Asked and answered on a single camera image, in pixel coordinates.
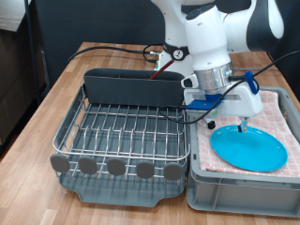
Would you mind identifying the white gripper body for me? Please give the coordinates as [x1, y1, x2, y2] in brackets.
[183, 84, 263, 124]

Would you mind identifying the blue plate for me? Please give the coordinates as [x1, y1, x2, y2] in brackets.
[209, 124, 289, 173]

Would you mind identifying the brown wooden handle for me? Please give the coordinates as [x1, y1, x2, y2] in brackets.
[148, 59, 175, 81]

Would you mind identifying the grey dish drying rack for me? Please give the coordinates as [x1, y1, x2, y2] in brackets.
[58, 102, 188, 208]

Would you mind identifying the pink checkered towel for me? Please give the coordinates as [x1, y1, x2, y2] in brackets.
[192, 85, 300, 179]

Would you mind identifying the gray plastic crate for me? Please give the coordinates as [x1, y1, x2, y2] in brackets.
[186, 82, 300, 218]

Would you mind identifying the dark gray cutlery holder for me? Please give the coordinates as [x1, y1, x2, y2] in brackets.
[83, 67, 188, 109]

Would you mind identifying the dark partition panel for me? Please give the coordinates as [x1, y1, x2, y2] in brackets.
[33, 0, 300, 87]

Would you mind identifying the black vertical pole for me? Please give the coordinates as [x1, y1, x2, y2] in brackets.
[23, 0, 42, 106]

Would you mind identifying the brown background cabinet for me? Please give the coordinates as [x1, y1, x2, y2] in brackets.
[0, 27, 48, 146]

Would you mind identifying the light gray textured sheet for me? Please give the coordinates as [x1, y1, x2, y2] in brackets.
[0, 0, 32, 33]

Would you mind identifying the blue cable clip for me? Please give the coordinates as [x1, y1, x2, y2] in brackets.
[243, 70, 261, 96]

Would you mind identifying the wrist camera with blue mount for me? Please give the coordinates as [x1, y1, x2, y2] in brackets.
[186, 93, 223, 129]

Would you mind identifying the black camera cable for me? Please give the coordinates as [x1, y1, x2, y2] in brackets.
[158, 49, 300, 126]

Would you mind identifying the metal wire dish rack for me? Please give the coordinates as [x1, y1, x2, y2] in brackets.
[50, 82, 192, 188]

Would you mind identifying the thick black table cable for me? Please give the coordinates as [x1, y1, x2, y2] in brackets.
[66, 42, 166, 65]

